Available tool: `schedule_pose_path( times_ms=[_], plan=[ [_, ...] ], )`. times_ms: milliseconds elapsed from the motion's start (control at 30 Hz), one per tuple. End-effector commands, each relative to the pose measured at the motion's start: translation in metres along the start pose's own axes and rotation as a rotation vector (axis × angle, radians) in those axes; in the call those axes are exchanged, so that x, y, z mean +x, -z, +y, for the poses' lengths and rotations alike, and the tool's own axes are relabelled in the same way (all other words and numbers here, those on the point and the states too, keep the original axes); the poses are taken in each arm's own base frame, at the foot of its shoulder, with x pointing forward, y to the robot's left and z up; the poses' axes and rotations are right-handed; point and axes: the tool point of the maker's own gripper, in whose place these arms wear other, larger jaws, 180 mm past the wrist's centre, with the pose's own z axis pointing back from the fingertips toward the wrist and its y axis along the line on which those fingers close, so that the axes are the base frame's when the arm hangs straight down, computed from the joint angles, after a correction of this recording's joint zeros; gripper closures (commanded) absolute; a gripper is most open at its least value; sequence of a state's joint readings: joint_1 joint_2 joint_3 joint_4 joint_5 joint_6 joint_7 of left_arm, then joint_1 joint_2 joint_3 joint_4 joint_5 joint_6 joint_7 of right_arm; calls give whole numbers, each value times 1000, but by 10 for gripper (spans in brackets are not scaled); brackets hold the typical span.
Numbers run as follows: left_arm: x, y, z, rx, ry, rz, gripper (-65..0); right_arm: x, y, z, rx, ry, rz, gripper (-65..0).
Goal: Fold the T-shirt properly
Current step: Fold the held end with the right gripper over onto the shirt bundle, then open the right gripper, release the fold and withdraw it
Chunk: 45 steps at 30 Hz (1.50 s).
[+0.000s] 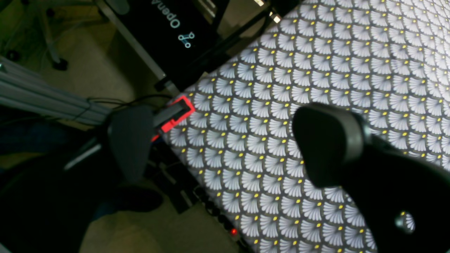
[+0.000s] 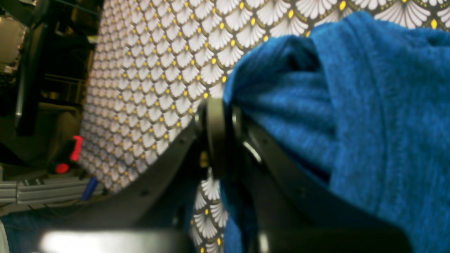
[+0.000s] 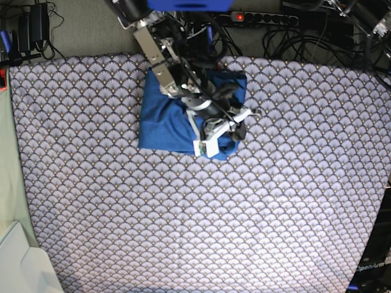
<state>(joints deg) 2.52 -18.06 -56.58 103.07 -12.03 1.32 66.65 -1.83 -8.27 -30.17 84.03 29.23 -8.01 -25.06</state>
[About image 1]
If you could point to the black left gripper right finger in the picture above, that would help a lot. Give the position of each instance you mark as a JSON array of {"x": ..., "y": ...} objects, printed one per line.
[{"x": 331, "y": 142}]

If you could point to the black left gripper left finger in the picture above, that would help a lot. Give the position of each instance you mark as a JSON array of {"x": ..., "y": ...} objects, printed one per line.
[{"x": 125, "y": 140}]

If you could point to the red and grey clamp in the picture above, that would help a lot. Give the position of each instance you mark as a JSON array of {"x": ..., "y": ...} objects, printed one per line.
[{"x": 171, "y": 116}]

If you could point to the patterned fan-print tablecloth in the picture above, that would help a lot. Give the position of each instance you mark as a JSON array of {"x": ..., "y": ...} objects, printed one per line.
[{"x": 386, "y": 60}]

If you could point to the black OpenArm base box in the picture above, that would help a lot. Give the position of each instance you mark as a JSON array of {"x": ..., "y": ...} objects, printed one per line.
[{"x": 175, "y": 38}]

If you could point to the black power strip red switch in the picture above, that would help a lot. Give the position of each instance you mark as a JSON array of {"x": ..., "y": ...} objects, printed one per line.
[{"x": 222, "y": 219}]

